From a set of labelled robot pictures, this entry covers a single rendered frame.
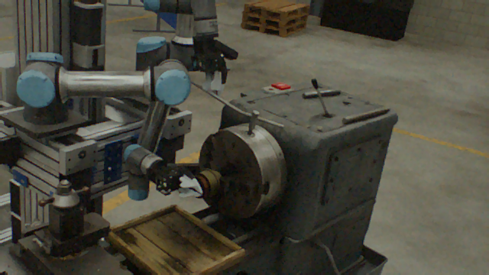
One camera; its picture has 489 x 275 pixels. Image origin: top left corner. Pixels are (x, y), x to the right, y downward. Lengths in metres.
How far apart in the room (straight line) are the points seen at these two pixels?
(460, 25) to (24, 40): 10.19
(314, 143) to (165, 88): 0.52
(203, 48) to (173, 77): 0.13
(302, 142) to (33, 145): 0.93
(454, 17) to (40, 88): 10.48
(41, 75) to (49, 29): 0.40
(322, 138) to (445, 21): 10.04
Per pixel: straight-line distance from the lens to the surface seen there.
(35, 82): 1.80
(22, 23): 2.30
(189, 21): 2.24
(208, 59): 1.75
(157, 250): 1.81
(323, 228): 2.09
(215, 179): 1.78
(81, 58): 2.18
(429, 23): 11.85
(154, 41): 2.25
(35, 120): 1.99
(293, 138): 1.86
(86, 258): 1.63
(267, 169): 1.78
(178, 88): 1.78
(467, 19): 11.74
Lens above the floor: 1.92
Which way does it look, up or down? 22 degrees down
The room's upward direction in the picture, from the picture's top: 8 degrees clockwise
